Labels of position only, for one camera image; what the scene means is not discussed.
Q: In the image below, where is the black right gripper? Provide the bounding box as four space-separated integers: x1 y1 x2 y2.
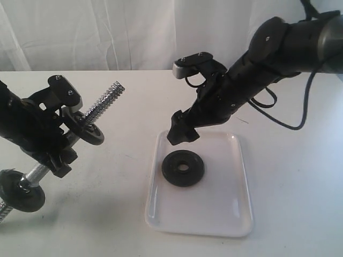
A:
167 52 279 146

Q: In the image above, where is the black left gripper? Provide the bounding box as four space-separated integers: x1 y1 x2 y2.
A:
5 75 81 178

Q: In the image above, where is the chrome threaded dumbbell bar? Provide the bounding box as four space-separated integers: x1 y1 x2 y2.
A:
1 82 125 220

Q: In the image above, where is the black weight plate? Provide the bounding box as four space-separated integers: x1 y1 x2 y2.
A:
161 150 205 187

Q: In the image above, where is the black weight plate nut end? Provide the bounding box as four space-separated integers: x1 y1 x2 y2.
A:
1 170 45 213

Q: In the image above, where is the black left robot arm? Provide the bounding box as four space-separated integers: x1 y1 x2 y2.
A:
1 75 83 178

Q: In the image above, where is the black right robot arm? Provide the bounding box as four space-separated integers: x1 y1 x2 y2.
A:
167 11 342 145

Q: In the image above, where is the white backdrop curtain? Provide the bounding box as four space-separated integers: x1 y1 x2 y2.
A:
0 0 343 81

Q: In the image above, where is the white rectangular plastic tray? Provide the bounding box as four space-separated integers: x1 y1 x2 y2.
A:
145 130 253 238

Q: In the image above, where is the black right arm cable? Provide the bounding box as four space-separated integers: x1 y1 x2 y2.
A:
248 0 343 131

